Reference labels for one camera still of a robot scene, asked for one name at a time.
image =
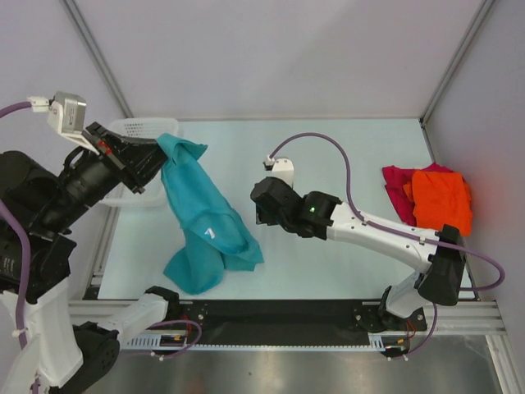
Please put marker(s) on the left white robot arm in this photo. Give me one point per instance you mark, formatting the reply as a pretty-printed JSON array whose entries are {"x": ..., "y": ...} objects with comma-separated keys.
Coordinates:
[{"x": 38, "y": 209}]

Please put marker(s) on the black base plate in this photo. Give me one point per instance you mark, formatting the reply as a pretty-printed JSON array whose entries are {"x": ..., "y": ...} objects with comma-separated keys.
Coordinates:
[{"x": 294, "y": 318}]

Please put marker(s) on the teal t shirt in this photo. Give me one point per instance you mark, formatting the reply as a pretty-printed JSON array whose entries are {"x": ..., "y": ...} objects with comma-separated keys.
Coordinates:
[{"x": 216, "y": 238}]

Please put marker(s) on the magenta folded t shirt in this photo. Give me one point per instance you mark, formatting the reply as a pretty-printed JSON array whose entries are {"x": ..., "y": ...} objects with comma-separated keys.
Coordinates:
[{"x": 396, "y": 178}]

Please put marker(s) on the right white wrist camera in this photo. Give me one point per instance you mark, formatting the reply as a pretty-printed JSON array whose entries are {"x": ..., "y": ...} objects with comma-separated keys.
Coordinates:
[{"x": 280, "y": 168}]

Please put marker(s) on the white plastic basket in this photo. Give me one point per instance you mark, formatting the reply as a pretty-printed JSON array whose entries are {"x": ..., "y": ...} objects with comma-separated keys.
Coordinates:
[{"x": 154, "y": 194}]

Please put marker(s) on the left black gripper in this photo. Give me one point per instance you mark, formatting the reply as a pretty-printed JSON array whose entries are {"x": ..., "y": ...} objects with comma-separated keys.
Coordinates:
[{"x": 136, "y": 160}]

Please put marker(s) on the aluminium frame rail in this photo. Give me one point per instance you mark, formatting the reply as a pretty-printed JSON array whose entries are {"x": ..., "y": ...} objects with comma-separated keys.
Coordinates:
[{"x": 466, "y": 318}]

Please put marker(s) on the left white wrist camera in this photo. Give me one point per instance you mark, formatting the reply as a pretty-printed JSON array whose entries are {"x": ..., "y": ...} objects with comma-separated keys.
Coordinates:
[{"x": 66, "y": 114}]

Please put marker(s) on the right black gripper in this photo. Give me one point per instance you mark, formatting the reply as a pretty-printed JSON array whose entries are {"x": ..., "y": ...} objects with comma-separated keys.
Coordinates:
[{"x": 262, "y": 217}]

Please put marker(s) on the orange folded t shirt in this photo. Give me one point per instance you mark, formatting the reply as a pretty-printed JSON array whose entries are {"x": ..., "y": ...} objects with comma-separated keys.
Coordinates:
[{"x": 440, "y": 198}]

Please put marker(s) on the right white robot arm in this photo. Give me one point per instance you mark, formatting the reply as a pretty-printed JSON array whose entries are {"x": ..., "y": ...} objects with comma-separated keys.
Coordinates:
[{"x": 434, "y": 256}]

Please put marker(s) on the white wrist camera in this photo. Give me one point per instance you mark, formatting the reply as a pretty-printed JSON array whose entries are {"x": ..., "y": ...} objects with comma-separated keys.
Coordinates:
[
  {"x": 66, "y": 114},
  {"x": 280, "y": 168}
]

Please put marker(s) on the white slotted cable duct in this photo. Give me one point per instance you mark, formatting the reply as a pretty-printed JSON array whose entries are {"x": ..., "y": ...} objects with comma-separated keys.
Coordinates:
[{"x": 359, "y": 341}]

